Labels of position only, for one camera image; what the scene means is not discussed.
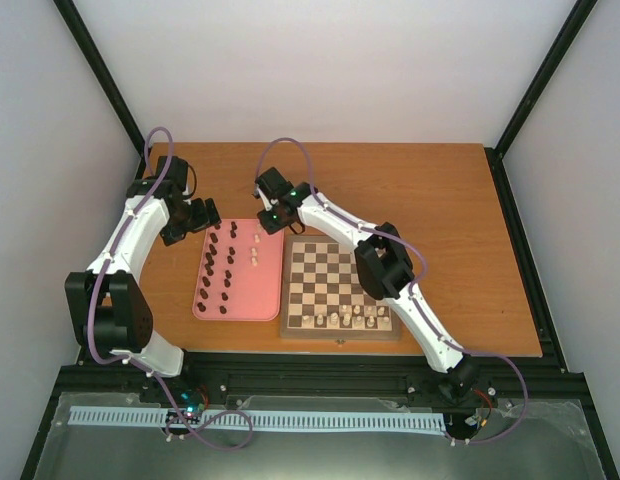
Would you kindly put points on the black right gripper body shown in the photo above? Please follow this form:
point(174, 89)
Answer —
point(276, 224)

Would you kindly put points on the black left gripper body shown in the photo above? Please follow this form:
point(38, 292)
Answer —
point(189, 220)

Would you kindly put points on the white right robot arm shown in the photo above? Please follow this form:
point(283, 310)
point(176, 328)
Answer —
point(384, 269)

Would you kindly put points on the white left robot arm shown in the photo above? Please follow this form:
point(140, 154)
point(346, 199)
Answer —
point(110, 315)

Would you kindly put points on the dark chess king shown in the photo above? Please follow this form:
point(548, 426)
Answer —
point(208, 270)

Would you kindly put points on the wooden chess board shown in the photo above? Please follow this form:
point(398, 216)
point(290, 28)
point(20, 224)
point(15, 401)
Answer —
point(319, 277)

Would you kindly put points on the pink plastic tray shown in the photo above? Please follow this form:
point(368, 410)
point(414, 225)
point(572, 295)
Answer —
point(255, 292)

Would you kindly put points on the light blue cable duct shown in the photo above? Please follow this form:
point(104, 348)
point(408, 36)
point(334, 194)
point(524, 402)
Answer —
point(261, 421)

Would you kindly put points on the black aluminium frame rail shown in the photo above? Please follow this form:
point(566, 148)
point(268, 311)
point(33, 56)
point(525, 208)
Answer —
point(455, 202)

